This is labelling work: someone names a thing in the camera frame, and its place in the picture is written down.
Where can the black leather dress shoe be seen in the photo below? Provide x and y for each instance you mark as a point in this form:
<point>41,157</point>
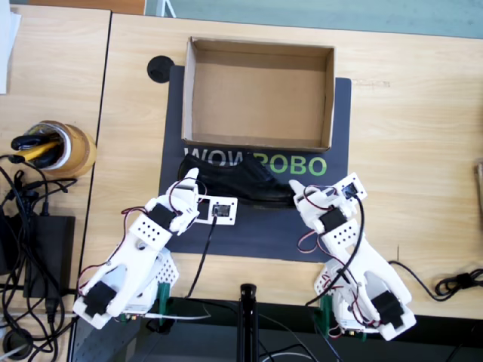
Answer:
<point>241,181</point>

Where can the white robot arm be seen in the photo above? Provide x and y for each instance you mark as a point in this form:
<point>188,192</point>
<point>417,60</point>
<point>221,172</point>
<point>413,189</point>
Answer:
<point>128,260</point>
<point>373,264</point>

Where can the open cardboard box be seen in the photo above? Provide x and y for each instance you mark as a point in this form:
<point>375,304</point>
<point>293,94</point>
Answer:
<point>260,94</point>

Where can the dark mat with WOWROBO print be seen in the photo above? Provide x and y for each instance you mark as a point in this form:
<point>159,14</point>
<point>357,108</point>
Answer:
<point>256,234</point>

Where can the green table clamp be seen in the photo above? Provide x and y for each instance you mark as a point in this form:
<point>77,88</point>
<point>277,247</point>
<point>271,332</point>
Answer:
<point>164,301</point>
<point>323,313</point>

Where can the brown packing tape roll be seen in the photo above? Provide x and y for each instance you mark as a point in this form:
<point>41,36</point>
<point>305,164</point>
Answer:
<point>79,151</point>

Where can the black power adapter brick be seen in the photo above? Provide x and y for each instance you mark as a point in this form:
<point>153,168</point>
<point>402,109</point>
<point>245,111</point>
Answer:
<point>53,245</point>
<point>7,245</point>

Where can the grey perforated metal panel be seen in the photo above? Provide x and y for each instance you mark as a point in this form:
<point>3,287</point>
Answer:
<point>98,343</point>

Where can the white paper stack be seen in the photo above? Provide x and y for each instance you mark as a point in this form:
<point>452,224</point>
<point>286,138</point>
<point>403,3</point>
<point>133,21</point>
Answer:
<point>5,45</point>

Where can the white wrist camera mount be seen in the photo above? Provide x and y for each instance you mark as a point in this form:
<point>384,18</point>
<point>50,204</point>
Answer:
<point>358,181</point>
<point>222,211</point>

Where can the white perforated base plate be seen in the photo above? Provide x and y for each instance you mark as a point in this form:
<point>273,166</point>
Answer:
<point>170,271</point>
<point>320,283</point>

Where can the black camera stand pole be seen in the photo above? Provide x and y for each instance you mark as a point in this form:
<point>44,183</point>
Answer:
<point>248,320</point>

